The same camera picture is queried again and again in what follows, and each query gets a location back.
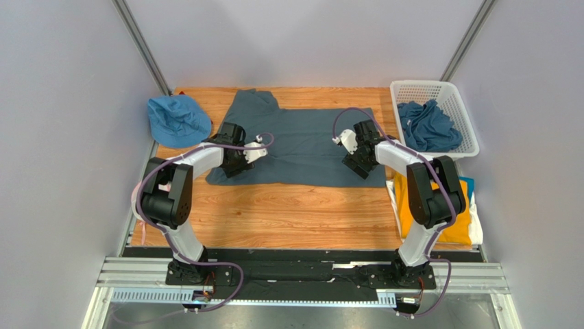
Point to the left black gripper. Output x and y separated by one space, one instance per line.
244 166

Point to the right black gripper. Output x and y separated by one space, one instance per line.
359 162

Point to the grey-blue t shirt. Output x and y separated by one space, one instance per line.
303 151
426 128

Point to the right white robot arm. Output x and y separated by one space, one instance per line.
435 196

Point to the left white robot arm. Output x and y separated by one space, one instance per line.
163 198

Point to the blue bucket hat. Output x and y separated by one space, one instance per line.
177 121

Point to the grey-blue t shirt in basket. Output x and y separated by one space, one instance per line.
426 128

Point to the folded teal t shirt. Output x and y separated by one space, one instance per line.
468 186

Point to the white pink mesh laundry bag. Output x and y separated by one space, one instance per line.
137 216

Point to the folded white t shirt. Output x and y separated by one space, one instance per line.
477 223

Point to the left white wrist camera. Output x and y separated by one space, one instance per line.
255 150

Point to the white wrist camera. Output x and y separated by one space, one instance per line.
255 150
347 139

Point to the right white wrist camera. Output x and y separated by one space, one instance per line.
347 139

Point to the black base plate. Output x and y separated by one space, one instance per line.
291 274

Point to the left aluminium corner post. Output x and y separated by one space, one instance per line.
139 40

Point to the aluminium corner post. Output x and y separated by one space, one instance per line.
139 40
482 14

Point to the aluminium frame rail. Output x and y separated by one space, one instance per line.
138 280

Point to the right aluminium corner post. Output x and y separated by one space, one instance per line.
482 14

